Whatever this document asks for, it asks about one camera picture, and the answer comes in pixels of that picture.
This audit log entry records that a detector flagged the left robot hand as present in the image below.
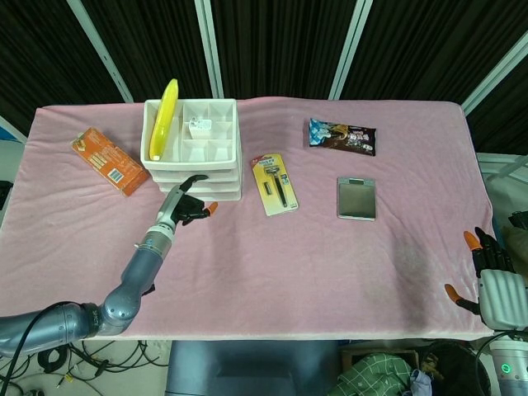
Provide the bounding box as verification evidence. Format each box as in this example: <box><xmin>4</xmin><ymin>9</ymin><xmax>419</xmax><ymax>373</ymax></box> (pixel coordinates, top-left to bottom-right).
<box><xmin>155</xmin><ymin>174</ymin><xmax>219</xmax><ymax>228</ymax></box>

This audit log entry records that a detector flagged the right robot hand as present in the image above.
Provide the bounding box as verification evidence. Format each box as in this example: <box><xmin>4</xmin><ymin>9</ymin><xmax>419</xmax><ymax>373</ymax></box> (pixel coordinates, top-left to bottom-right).
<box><xmin>444</xmin><ymin>226</ymin><xmax>528</xmax><ymax>331</ymax></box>

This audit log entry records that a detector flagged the clear plastic drawer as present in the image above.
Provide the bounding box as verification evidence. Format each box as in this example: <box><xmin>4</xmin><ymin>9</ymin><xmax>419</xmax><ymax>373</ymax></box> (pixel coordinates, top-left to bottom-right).
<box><xmin>155</xmin><ymin>176</ymin><xmax>243</xmax><ymax>194</ymax></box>

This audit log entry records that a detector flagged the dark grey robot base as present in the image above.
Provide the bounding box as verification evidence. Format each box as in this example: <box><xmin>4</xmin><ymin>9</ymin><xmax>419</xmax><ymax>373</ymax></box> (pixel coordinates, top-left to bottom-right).
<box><xmin>164</xmin><ymin>339</ymin><xmax>342</xmax><ymax>396</ymax></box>

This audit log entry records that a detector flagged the white drawer organizer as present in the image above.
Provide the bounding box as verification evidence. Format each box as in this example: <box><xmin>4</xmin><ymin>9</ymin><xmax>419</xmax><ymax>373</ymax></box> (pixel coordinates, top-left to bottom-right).
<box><xmin>139</xmin><ymin>97</ymin><xmax>244</xmax><ymax>204</ymax></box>

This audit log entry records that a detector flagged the orange cardboard box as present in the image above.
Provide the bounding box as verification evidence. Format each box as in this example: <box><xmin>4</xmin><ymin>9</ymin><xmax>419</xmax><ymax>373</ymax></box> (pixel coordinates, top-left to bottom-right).
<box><xmin>70</xmin><ymin>127</ymin><xmax>150</xmax><ymax>200</ymax></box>

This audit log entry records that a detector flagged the white charger plug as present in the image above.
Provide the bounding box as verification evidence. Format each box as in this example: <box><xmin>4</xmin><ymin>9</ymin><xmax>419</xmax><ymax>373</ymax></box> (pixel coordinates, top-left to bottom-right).
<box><xmin>184</xmin><ymin>116</ymin><xmax>215</xmax><ymax>140</ymax></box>

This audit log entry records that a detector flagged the yellow banana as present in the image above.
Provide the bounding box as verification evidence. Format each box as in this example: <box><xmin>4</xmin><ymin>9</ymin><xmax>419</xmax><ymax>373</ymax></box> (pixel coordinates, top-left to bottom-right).
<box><xmin>148</xmin><ymin>78</ymin><xmax>180</xmax><ymax>162</ymax></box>

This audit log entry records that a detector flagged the black mesh bin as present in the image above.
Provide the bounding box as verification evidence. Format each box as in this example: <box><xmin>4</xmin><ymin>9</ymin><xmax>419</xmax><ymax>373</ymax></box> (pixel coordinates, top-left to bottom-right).
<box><xmin>419</xmin><ymin>341</ymin><xmax>491</xmax><ymax>396</ymax></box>

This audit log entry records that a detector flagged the yellow razor blister pack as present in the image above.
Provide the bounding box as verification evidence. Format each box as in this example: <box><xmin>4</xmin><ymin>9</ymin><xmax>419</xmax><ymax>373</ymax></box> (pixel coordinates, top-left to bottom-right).
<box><xmin>250</xmin><ymin>153</ymin><xmax>300</xmax><ymax>217</ymax></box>

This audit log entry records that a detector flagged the white side rack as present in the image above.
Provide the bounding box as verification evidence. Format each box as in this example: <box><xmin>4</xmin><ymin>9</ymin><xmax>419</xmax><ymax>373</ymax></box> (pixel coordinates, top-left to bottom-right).
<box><xmin>476</xmin><ymin>151</ymin><xmax>528</xmax><ymax>232</ymax></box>

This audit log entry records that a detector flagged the pink table cloth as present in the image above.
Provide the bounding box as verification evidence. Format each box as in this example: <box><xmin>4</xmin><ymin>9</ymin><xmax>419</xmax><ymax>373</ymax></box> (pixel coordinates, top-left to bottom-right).
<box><xmin>0</xmin><ymin>97</ymin><xmax>501</xmax><ymax>342</ymax></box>

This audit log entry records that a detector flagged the green checked cloth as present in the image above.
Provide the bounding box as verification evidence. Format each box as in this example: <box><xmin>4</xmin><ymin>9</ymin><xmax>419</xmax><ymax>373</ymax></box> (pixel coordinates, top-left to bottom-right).
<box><xmin>336</xmin><ymin>353</ymin><xmax>418</xmax><ymax>396</ymax></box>

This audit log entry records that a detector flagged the brown cardboard carton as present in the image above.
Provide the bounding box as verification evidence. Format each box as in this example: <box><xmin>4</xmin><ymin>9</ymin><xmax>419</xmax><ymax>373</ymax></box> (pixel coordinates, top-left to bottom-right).
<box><xmin>340</xmin><ymin>348</ymin><xmax>420</xmax><ymax>375</ymax></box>

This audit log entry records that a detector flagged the silver square mirror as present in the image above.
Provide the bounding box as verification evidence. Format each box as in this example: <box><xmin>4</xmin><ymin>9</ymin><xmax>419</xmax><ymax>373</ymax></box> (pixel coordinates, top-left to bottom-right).
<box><xmin>336</xmin><ymin>177</ymin><xmax>377</xmax><ymax>222</ymax></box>

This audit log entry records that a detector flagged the brown snack bag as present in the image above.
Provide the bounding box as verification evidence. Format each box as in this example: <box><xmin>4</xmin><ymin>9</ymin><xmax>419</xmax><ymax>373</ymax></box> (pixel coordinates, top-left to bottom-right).
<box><xmin>304</xmin><ymin>117</ymin><xmax>378</xmax><ymax>158</ymax></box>

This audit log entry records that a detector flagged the white partition post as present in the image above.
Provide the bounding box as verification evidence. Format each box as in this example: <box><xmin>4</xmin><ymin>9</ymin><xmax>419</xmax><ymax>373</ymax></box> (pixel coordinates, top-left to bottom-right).
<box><xmin>195</xmin><ymin>0</ymin><xmax>224</xmax><ymax>101</ymax></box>
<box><xmin>460</xmin><ymin>31</ymin><xmax>528</xmax><ymax>115</ymax></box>
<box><xmin>328</xmin><ymin>0</ymin><xmax>373</xmax><ymax>101</ymax></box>
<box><xmin>68</xmin><ymin>0</ymin><xmax>134</xmax><ymax>104</ymax></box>

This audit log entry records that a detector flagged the black floor cable tangle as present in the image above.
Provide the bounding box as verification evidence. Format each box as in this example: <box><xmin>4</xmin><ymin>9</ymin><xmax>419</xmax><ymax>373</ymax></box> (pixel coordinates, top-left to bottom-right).
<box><xmin>0</xmin><ymin>338</ymin><xmax>171</xmax><ymax>396</ymax></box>

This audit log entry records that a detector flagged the black cable coil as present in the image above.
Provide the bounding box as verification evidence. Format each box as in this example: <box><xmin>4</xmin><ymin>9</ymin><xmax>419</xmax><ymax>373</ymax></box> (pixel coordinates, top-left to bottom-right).
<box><xmin>38</xmin><ymin>347</ymin><xmax>70</xmax><ymax>375</ymax></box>

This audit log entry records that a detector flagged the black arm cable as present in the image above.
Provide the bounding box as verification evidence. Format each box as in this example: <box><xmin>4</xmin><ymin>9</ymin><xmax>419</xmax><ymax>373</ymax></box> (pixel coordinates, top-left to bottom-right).
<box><xmin>0</xmin><ymin>303</ymin><xmax>67</xmax><ymax>391</ymax></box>

